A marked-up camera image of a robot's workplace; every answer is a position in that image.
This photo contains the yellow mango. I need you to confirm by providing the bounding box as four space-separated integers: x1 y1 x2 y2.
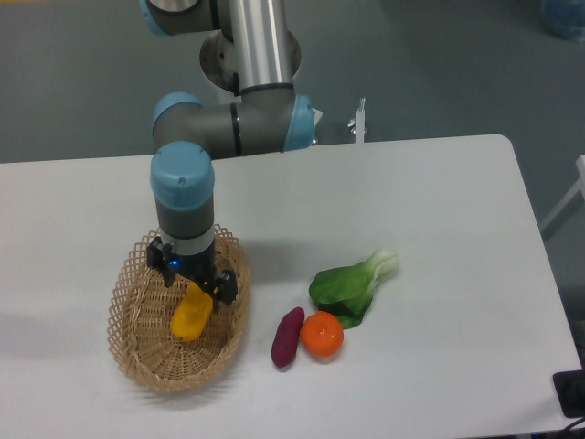
170 283 214 342

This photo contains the woven wicker basket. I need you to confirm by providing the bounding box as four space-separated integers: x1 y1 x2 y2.
107 225 251 391

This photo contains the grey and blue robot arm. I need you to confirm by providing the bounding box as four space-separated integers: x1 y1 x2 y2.
141 1 314 305

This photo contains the green bok choy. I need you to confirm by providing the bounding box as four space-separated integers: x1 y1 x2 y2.
308 248 399 329

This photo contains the orange tangerine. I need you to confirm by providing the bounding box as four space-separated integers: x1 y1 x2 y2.
300 311 345 358

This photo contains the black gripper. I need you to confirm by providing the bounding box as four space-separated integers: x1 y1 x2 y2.
146 237 239 312

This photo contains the purple sweet potato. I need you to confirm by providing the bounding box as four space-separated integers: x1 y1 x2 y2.
271 307 305 369

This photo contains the blue bag in corner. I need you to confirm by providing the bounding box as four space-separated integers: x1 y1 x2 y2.
539 0 584 43

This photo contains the black device at table edge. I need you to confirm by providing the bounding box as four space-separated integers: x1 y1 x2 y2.
552 369 584 418

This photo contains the white frame at right edge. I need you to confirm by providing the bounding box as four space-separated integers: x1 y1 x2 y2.
539 155 584 241

